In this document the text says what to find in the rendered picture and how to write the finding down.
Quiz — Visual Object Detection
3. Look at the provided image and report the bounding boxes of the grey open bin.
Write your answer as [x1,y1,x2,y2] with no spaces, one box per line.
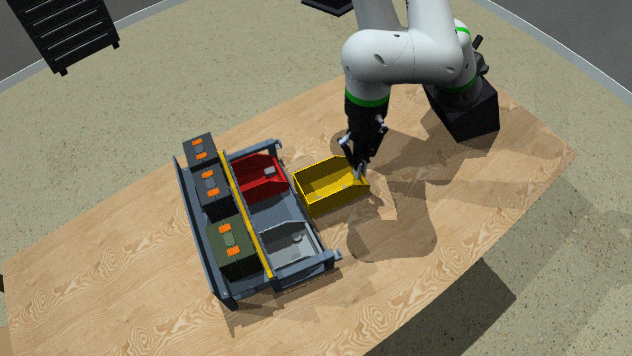
[258,221,323,272]

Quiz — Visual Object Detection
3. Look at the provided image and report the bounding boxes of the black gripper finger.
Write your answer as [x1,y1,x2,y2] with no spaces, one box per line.
[361,123,389,177]
[337,132,365,180]

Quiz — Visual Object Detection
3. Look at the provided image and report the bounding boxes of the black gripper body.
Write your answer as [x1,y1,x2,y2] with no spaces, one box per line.
[346,118,381,144]

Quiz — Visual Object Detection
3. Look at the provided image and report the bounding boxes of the yellow flat bar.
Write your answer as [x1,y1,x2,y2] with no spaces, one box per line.
[219,151,274,280]

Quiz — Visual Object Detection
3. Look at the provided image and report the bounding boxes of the red open bin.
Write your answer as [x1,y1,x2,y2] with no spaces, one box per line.
[230,153,289,207]

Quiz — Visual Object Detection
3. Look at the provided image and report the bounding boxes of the olive green case with orange latches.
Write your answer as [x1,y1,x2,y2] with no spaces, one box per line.
[205,213,264,283]

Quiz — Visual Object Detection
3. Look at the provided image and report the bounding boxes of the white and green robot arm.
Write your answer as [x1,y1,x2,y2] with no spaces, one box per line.
[341,0,489,125]

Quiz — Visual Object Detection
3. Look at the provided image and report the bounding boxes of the grey bin rack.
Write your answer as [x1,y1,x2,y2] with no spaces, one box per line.
[172,138,343,311]

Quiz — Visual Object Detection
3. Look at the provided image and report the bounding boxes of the yellow bin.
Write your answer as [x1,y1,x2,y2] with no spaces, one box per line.
[292,155,370,219]

